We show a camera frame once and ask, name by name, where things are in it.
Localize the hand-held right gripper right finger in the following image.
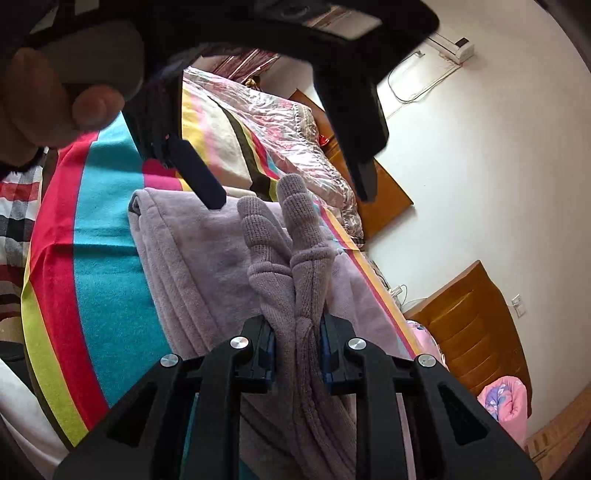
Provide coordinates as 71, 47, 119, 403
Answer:
320, 314, 541, 480

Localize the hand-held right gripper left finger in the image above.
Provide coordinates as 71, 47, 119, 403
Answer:
52, 316, 278, 480

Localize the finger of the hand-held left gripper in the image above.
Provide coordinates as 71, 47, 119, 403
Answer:
318, 59, 394, 203
124, 73, 228, 210

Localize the lilac purple sweater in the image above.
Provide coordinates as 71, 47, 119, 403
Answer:
127, 173, 416, 480

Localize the person's left forearm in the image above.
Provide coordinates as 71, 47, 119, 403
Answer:
0, 145, 49, 178

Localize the person's left hand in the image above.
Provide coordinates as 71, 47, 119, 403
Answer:
0, 46, 125, 158

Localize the pink floral curtain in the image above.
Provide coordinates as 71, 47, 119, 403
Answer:
217, 48, 282, 79

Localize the pink patterned quilt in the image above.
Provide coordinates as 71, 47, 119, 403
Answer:
185, 66, 365, 245

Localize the long wooden headboard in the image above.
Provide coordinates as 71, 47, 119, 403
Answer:
288, 88, 414, 241

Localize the multicolour striped blanket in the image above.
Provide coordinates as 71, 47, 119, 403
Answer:
21, 76, 419, 480

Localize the padded brown wooden headboard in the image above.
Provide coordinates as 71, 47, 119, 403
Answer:
404, 261, 532, 416

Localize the red plaid bed sheet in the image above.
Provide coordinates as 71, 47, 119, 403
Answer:
0, 148, 58, 342

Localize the pink floral quilt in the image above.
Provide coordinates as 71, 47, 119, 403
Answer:
406, 320, 528, 446

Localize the white cloth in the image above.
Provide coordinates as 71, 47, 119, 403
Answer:
0, 357, 70, 478

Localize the air conditioner power cable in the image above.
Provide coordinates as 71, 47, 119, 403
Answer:
387, 53, 462, 103

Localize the white wall air conditioner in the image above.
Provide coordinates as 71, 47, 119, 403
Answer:
425, 32, 475, 64

